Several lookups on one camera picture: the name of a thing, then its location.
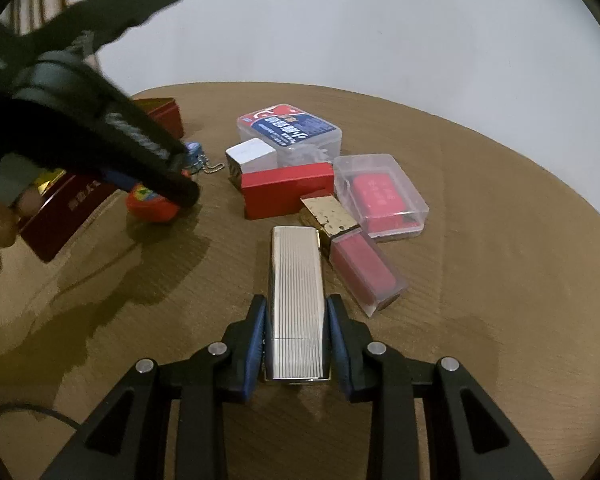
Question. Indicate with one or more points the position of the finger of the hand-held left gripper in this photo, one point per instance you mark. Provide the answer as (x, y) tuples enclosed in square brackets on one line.
[(115, 7), (145, 150)]

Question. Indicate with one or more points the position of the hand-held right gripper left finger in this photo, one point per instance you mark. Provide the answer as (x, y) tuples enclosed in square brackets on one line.
[(255, 350)]

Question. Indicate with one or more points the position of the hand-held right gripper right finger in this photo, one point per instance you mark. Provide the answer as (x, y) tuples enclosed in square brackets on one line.
[(341, 350)]

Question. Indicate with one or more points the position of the silver ribbed metal case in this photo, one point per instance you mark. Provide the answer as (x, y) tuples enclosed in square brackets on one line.
[(297, 300)]

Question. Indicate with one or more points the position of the dark red curved tin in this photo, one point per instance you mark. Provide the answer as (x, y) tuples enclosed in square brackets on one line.
[(55, 220)]

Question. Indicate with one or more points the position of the clear box with red packet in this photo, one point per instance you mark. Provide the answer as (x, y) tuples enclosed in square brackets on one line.
[(385, 200)]

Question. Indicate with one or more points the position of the gold capped red lipstick case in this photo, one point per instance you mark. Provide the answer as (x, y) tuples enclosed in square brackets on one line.
[(365, 270)]

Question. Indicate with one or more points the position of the white cube box zigzag side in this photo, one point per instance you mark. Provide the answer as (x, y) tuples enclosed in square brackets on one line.
[(252, 157)]

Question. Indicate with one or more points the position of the red cardboard box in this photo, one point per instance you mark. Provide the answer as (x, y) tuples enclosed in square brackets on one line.
[(285, 190)]

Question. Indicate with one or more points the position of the clear box with blue label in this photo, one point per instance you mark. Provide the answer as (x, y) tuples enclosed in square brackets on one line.
[(290, 127)]

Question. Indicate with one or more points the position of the brown tablecloth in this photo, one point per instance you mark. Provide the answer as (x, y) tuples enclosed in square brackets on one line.
[(480, 285)]

